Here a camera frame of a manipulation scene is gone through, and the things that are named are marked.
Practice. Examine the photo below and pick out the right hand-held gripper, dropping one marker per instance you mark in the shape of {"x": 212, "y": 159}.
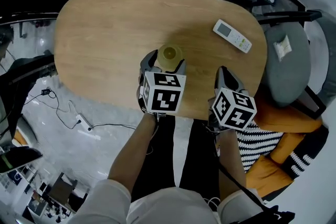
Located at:
{"x": 233, "y": 110}

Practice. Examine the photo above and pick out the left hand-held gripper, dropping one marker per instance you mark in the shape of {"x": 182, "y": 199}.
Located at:
{"x": 162, "y": 94}

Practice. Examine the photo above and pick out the green plastic cup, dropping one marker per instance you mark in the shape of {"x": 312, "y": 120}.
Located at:
{"x": 170, "y": 56}

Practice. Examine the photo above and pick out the white remote control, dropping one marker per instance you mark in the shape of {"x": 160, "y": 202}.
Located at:
{"x": 231, "y": 34}

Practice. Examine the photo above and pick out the clear cotton swab packet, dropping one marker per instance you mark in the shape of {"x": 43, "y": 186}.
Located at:
{"x": 282, "y": 48}

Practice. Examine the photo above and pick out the person's left forearm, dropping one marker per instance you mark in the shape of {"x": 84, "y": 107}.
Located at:
{"x": 134, "y": 154}

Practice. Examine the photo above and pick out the person's right forearm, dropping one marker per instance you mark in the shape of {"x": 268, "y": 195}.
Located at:
{"x": 231, "y": 160}

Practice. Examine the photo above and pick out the oval wooden table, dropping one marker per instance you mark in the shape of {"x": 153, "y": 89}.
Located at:
{"x": 105, "y": 34}

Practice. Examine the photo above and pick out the grey upholstered chair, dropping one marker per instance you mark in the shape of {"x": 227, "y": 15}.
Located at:
{"x": 288, "y": 73}

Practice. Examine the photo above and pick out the person's black trousers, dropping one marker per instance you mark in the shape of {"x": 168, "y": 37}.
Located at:
{"x": 199, "y": 160}

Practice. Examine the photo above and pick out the orange cushion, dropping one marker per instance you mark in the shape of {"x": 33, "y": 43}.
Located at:
{"x": 270, "y": 175}
{"x": 287, "y": 148}

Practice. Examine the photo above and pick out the white power strip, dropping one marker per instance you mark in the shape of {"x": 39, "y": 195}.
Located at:
{"x": 83, "y": 122}

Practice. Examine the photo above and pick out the black power adapter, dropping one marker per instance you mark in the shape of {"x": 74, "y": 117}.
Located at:
{"x": 46, "y": 91}

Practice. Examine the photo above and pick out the black glass-door cabinet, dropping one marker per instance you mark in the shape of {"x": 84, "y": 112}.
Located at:
{"x": 31, "y": 34}

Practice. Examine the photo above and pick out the person's white shirt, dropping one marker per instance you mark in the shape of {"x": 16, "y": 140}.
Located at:
{"x": 168, "y": 207}

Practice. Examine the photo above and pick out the dark shelf unit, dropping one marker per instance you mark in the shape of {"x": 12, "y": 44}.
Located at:
{"x": 65, "y": 191}

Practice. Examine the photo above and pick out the black flat screen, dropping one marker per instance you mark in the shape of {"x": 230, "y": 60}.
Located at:
{"x": 18, "y": 160}

